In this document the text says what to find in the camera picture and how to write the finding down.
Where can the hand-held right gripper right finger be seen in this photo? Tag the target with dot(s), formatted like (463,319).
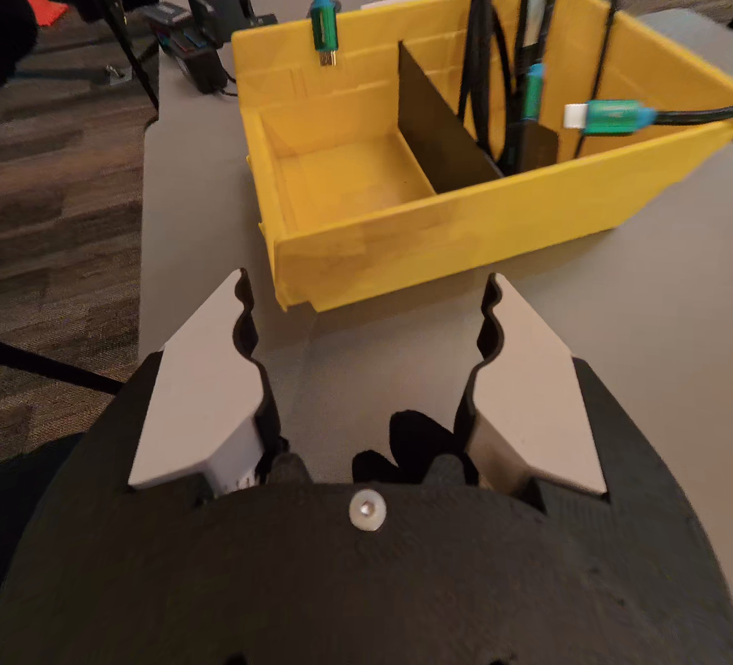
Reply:
(532,402)

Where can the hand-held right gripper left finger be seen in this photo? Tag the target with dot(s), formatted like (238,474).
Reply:
(194,390)

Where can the yellow plastic bin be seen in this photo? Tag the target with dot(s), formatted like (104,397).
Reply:
(458,230)

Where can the person's left forearm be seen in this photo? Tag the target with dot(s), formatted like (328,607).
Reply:
(17,24)

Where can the black power brick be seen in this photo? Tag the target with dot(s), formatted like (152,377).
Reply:
(203,70)

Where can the black charger with lights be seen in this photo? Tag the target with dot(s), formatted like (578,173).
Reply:
(166,27)

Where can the black stand leg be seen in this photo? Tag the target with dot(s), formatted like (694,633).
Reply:
(123,30)

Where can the black box device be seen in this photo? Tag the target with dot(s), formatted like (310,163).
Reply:
(217,10)

